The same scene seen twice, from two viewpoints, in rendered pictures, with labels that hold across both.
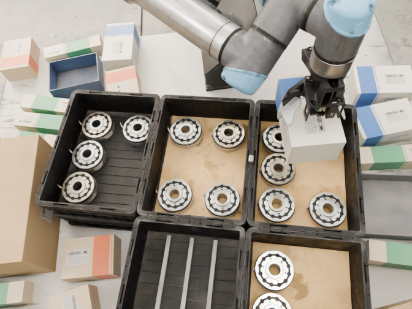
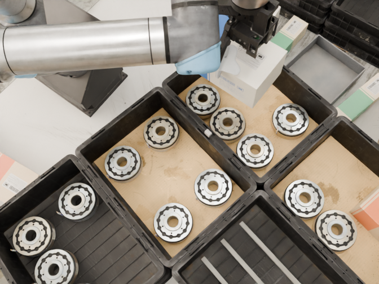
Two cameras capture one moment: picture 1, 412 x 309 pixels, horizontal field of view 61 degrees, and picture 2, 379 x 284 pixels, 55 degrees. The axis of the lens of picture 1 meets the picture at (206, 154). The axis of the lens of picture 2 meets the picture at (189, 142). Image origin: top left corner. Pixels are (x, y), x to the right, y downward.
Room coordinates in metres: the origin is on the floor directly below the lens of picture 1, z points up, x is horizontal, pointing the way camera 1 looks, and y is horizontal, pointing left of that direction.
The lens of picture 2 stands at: (0.21, 0.19, 1.82)
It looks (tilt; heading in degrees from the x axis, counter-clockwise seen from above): 68 degrees down; 311
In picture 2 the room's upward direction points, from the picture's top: 9 degrees counter-clockwise
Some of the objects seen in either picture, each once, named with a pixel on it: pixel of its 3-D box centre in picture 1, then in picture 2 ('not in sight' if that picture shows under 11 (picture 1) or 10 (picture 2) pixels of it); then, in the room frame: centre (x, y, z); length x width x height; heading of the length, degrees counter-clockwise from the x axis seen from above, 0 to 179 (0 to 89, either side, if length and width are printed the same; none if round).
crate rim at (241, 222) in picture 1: (199, 154); (163, 169); (0.46, 0.02, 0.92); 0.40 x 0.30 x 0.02; 164
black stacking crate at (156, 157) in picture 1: (201, 162); (165, 174); (0.46, 0.02, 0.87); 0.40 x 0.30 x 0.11; 164
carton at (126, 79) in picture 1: (124, 89); (13, 182); (0.89, 0.27, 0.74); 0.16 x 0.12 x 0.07; 3
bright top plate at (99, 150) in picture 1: (87, 154); (54, 269); (0.57, 0.37, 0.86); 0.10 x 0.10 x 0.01
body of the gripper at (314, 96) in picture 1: (323, 87); (250, 19); (0.40, -0.26, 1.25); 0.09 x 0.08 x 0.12; 174
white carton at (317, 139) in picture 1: (306, 117); (233, 58); (0.43, -0.26, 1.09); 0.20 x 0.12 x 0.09; 174
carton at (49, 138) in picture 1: (29, 142); not in sight; (0.74, 0.65, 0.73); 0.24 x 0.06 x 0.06; 71
